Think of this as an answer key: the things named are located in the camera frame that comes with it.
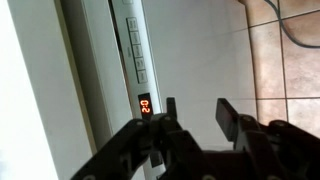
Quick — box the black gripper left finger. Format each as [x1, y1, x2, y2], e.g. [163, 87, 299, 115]
[70, 97, 217, 180]

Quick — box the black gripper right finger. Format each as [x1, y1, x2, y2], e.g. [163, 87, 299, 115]
[215, 98, 320, 180]

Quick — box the gray button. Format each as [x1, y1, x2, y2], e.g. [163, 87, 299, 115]
[130, 31, 141, 45]
[126, 17, 138, 31]
[137, 70, 148, 83]
[135, 58, 145, 71]
[132, 45, 143, 58]

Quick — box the orange digital display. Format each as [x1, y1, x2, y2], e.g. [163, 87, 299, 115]
[138, 93, 153, 119]

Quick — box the white dishwasher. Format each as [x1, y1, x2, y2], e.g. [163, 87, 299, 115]
[59, 0, 258, 180]

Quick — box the black cable on counter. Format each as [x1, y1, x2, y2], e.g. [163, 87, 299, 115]
[264, 0, 320, 50]

